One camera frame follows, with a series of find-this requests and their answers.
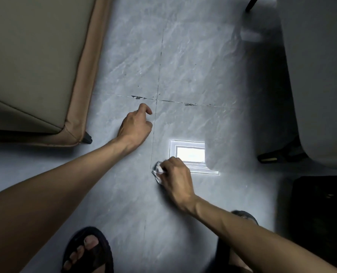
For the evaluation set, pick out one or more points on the person's leg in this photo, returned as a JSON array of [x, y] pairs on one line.
[[238, 262], [79, 253]]

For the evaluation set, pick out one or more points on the black trash bin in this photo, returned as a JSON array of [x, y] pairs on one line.
[[322, 218]]

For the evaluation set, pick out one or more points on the black metal table leg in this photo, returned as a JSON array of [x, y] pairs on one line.
[[252, 3]]

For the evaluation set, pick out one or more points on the beige leather sofa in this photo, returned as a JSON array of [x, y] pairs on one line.
[[29, 68]]

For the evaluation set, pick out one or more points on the grey marble floor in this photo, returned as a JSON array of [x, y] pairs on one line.
[[185, 68]]

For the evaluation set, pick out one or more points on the person's left leg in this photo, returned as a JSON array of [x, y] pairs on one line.
[[79, 253]]

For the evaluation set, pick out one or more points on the brown left sandal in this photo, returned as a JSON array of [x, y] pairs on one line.
[[100, 261]]

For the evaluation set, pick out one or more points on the person's left forearm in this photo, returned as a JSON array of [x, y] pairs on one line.
[[43, 201]]

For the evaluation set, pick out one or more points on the person's right hand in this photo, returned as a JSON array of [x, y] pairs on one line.
[[177, 184]]

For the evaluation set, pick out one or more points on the white tissue sheet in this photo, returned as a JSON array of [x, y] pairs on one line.
[[158, 171]]

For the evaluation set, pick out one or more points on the person's right leg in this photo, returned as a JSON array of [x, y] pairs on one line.
[[238, 262]]

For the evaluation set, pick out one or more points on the brown right sandal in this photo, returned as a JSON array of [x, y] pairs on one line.
[[222, 255]]

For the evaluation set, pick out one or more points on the person's right forearm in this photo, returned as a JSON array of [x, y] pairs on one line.
[[265, 244]]

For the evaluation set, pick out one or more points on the brown sandal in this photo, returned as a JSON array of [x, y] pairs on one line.
[[100, 261], [222, 255]]

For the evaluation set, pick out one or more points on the person's left hand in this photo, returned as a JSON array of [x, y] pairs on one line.
[[134, 130]]

